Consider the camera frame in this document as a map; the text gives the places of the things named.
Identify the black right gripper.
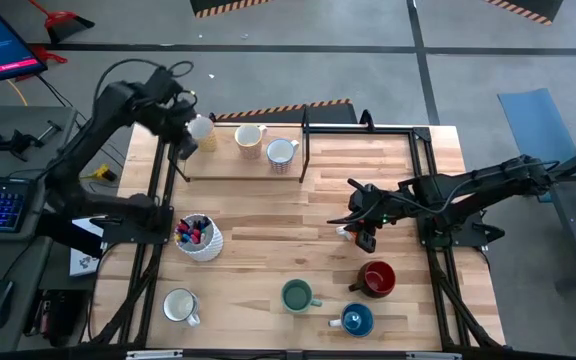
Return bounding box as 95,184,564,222
326,178,419,229

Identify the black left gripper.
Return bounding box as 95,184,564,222
140,67,199,141

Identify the yellow patterned cream mug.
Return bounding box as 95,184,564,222
233,123,269,161

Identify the red mug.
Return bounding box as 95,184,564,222
347,259,397,300

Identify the green mug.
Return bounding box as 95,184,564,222
280,278,324,315

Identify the white mug blue pattern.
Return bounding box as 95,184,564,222
265,137,301,175

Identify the blue mug white handle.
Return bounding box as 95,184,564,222
327,301,376,339

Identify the white enamel mug blue rim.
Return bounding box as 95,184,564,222
161,287,202,328

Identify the yellow connector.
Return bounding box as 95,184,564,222
78,163,119,183

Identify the black mat hazard striped edge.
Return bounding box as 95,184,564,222
189,0,275,20
211,97,359,126
482,0,565,27

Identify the white textured pen holder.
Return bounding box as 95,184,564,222
173,213,225,263

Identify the red black dustpan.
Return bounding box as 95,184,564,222
26,0,96,45

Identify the black angled support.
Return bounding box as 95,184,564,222
34,208,105,260

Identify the red plastic floor object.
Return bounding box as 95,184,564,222
28,44,69,67

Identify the white printed booklet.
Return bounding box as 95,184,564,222
69,215,108,278

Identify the black clamp tool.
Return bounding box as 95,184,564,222
0,128,45,162

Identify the blue floor mat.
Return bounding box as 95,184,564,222
496,87,576,204

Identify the black equipment box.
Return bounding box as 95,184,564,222
21,287,92,348

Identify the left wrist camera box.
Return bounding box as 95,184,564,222
176,132,200,162

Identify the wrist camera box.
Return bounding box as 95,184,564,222
176,132,200,162
354,228,378,255

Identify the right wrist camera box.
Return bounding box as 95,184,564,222
354,228,378,255

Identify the wooden shelf black frame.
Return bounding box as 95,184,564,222
166,104,312,185

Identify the black aluminium rig frame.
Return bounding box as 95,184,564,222
85,122,507,354

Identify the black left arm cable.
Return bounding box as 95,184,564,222
93,58,195,101

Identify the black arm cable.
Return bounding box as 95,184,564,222
337,159,562,226
93,58,195,101

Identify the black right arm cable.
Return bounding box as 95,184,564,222
337,159,562,226

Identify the black floor cable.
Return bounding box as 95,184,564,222
35,73,129,171

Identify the black silver handle tool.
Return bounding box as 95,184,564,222
36,119,64,145

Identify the silver metal bracket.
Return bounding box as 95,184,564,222
125,349,185,360
405,351,463,360

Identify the yellow floor cable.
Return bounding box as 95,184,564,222
6,78,29,107

